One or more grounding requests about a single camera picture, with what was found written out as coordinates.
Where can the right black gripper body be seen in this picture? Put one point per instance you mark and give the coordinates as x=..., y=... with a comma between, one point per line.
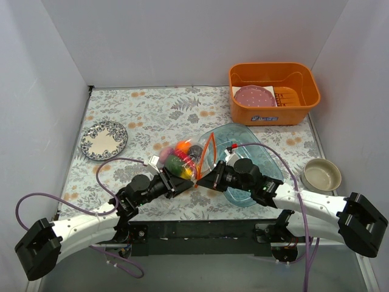
x=219, y=175

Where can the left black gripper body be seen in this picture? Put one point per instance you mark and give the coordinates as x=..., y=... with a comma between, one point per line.
x=169, y=183

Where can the green lime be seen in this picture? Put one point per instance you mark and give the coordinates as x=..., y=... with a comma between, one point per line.
x=174, y=165

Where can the clear zip top bag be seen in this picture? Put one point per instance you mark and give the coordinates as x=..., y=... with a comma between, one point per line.
x=208, y=159

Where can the red chili pepper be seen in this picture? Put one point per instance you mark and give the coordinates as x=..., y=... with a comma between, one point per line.
x=185, y=158

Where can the dark purple plum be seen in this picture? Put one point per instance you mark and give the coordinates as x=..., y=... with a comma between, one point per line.
x=195, y=152

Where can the purple onion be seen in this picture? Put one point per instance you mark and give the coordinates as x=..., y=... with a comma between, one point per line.
x=164, y=154

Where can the orange fruit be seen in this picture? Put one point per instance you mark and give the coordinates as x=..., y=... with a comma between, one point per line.
x=183, y=146

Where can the yellow bell pepper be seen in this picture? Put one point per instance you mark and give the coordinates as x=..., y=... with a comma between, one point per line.
x=187, y=173

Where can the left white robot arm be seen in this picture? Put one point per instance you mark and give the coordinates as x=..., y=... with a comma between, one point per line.
x=47, y=243

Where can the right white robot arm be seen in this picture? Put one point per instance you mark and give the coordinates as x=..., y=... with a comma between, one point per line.
x=351, y=220

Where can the blue transparent plastic tray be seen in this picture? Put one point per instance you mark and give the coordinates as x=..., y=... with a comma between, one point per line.
x=234, y=133

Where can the blue floral plate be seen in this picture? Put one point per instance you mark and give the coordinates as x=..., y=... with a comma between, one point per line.
x=104, y=140

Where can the floral tablecloth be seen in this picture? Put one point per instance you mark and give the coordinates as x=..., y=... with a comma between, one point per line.
x=154, y=118

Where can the beige ceramic bowl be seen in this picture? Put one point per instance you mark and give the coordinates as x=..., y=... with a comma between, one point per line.
x=321, y=176

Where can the pink dotted plate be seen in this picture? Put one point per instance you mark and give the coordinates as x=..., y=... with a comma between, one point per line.
x=258, y=103

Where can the orange plastic basin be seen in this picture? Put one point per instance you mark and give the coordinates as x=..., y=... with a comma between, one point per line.
x=295, y=91

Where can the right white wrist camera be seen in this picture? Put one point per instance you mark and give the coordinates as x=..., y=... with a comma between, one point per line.
x=230, y=156

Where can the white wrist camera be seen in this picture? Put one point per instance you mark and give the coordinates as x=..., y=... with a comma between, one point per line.
x=230, y=156
x=153, y=164

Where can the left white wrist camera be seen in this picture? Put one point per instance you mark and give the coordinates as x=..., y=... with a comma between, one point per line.
x=153, y=164

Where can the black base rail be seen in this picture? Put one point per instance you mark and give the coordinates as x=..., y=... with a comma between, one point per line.
x=203, y=237

